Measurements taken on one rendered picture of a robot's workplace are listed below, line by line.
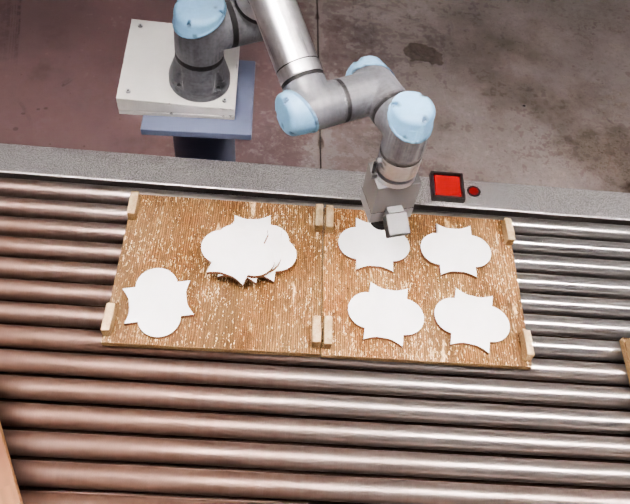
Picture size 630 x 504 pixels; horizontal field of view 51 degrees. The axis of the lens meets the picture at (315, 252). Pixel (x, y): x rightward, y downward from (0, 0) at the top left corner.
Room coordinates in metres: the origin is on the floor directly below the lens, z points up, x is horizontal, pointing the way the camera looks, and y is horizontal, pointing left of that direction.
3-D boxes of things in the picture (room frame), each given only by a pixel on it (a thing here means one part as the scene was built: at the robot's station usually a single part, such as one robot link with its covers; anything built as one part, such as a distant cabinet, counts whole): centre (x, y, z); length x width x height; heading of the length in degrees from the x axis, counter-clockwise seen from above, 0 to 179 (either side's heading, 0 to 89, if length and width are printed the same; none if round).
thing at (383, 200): (0.77, -0.13, 1.13); 0.12 x 0.09 x 0.16; 22
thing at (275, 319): (0.67, 0.18, 0.93); 0.41 x 0.35 x 0.02; 96
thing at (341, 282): (0.72, -0.23, 0.93); 0.41 x 0.35 x 0.02; 96
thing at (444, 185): (0.99, -0.28, 0.92); 0.06 x 0.06 x 0.01; 6
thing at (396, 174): (0.79, -0.12, 1.21); 0.08 x 0.08 x 0.05
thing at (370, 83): (0.86, -0.05, 1.29); 0.11 x 0.11 x 0.08; 34
